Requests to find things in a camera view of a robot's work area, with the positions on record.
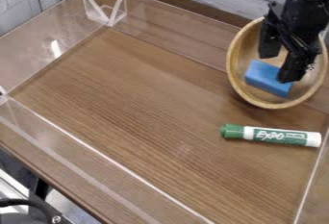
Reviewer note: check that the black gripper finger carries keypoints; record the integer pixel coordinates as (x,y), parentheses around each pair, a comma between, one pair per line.
(295,67)
(269,44)

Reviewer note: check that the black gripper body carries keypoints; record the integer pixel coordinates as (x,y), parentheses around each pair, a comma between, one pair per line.
(300,20)

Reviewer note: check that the blue foam block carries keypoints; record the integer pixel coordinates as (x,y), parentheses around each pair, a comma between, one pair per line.
(263,76)

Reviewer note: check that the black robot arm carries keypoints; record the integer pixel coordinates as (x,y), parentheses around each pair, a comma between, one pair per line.
(292,25)

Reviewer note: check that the brown wooden bowl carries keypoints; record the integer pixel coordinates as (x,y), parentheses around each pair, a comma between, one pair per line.
(311,91)

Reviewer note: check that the green Expo marker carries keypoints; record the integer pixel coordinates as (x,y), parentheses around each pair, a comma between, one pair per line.
(301,138)

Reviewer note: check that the clear acrylic tray wall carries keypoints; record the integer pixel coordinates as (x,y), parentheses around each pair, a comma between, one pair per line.
(115,93)

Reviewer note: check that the black metal bracket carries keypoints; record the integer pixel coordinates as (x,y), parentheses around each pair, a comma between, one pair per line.
(55,217)

